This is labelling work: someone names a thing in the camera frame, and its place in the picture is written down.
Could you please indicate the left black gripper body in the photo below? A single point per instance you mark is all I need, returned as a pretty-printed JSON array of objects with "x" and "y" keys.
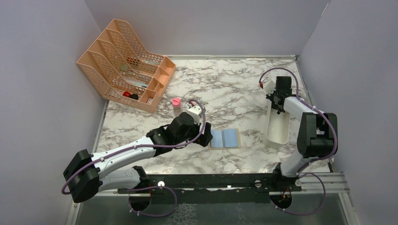
[{"x": 191, "y": 136}]

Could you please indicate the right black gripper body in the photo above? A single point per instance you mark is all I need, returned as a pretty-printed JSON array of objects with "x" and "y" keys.
[{"x": 272, "y": 97}]

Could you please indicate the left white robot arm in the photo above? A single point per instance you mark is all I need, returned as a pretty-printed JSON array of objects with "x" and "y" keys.
[{"x": 87, "y": 174}]

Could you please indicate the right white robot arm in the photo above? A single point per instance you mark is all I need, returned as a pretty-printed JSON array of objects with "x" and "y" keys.
[{"x": 317, "y": 130}]

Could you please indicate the pink capped small bottle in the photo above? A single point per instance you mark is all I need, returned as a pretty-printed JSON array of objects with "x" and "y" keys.
[{"x": 177, "y": 106}]

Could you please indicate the white oblong tray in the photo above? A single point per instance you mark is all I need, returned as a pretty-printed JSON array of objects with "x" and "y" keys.
[{"x": 277, "y": 126}]

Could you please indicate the black round object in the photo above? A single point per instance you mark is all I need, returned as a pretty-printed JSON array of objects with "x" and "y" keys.
[{"x": 134, "y": 96}]

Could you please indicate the red round object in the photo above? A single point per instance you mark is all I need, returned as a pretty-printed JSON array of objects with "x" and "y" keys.
[{"x": 126, "y": 94}]

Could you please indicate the peach mesh file organizer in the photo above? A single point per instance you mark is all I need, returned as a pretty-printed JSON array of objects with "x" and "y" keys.
[{"x": 117, "y": 62}]

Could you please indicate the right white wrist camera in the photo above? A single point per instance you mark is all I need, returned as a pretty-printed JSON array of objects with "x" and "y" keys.
[{"x": 268, "y": 84}]

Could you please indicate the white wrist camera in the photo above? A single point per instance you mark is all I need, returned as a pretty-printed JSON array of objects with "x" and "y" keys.
[
  {"x": 196, "y": 113},
  {"x": 268, "y": 84}
]

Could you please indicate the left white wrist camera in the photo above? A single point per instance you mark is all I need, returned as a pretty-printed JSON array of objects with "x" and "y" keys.
[{"x": 196, "y": 113}]

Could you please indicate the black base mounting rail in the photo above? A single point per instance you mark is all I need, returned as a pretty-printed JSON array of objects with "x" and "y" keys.
[{"x": 216, "y": 188}]

